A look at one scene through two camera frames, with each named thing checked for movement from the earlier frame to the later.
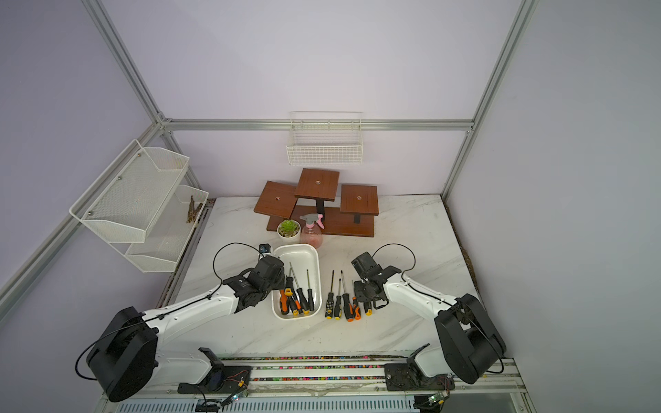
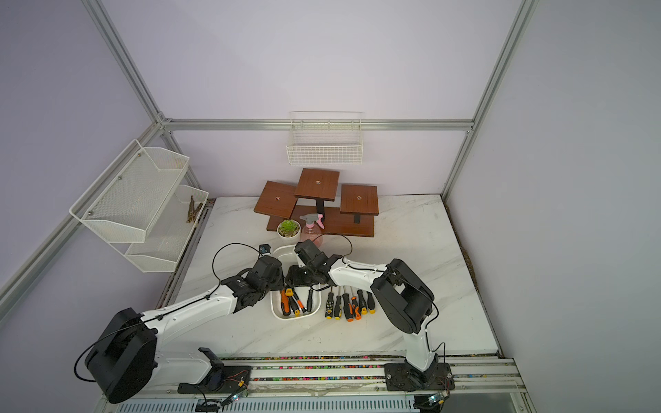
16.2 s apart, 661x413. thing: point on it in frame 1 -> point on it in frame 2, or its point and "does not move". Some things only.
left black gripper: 281,281 does not move
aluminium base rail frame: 326,385 does not move
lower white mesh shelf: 162,245 does not move
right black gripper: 361,294 -> 296,277
